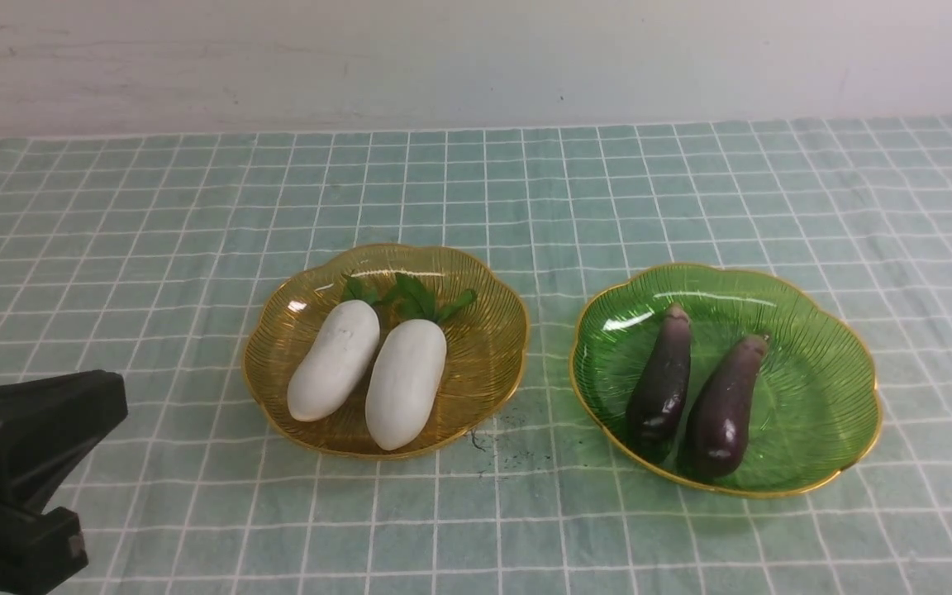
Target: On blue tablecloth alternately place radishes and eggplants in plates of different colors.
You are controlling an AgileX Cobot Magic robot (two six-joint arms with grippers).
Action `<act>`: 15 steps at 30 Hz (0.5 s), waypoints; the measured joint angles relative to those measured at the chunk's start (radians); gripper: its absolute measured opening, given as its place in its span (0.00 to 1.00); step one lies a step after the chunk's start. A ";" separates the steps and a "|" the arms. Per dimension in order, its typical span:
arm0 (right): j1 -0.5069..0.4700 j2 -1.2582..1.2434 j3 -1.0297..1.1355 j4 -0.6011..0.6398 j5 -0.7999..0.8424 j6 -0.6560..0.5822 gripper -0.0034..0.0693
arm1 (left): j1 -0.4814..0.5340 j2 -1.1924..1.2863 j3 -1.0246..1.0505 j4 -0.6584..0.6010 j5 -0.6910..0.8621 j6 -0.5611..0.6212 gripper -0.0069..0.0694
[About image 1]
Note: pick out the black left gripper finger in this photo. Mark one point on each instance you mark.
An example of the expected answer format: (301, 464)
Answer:
(48, 426)
(39, 551)

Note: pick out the white radish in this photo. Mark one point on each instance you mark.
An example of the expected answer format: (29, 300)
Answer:
(338, 357)
(409, 367)

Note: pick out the purple eggplant with stem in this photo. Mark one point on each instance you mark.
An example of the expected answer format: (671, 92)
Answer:
(657, 402)

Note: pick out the green glass plate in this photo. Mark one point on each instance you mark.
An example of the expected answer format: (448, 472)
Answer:
(816, 411)

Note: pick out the green checkered tablecloth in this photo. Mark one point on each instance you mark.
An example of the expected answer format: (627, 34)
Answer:
(154, 256)

